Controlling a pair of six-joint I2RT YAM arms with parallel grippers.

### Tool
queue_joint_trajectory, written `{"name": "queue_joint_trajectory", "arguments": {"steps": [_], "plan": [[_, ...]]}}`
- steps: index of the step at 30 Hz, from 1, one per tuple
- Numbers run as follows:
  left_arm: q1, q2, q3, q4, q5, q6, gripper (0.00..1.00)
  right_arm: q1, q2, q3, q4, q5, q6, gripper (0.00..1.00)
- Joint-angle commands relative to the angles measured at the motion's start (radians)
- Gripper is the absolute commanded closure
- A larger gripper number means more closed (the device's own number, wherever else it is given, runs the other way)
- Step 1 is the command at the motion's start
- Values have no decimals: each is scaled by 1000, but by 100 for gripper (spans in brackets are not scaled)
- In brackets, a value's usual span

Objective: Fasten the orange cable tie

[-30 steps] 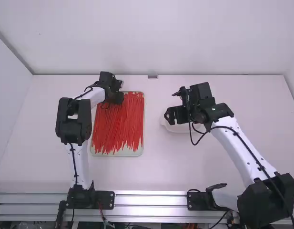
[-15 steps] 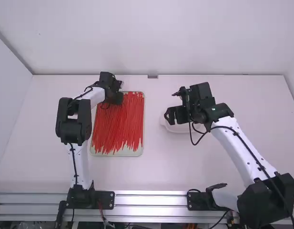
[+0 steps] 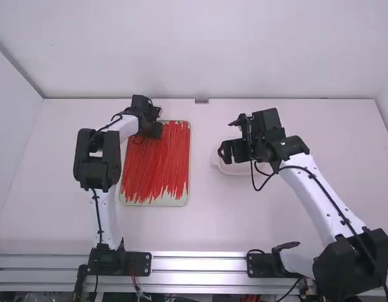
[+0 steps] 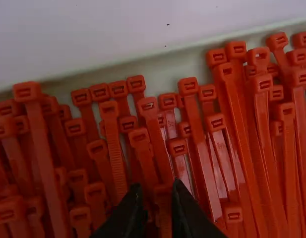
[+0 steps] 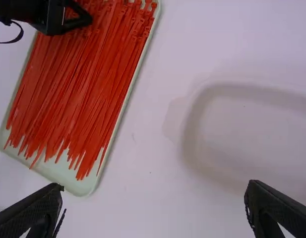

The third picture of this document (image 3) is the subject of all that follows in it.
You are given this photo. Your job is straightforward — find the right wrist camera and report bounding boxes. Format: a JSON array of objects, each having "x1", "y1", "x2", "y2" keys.
[{"x1": 243, "y1": 121, "x2": 255, "y2": 141}]

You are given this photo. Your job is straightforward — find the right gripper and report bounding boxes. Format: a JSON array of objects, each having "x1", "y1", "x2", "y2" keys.
[{"x1": 216, "y1": 108, "x2": 287, "y2": 164}]

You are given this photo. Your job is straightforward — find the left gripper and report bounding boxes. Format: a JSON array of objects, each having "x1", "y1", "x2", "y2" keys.
[{"x1": 139, "y1": 115, "x2": 164, "y2": 140}]

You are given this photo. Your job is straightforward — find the pale tray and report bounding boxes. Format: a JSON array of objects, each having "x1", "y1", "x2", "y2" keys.
[{"x1": 118, "y1": 119, "x2": 192, "y2": 208}]

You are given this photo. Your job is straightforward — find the row of orange cable ties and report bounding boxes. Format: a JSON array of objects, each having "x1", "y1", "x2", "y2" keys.
[{"x1": 121, "y1": 121, "x2": 191, "y2": 202}]

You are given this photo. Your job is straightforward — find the silver rails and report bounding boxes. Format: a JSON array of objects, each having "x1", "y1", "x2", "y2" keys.
[{"x1": 0, "y1": 250, "x2": 320, "y2": 295}]

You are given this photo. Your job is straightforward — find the white dish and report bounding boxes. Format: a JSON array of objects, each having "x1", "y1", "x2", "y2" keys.
[{"x1": 209, "y1": 141, "x2": 276, "y2": 179}]

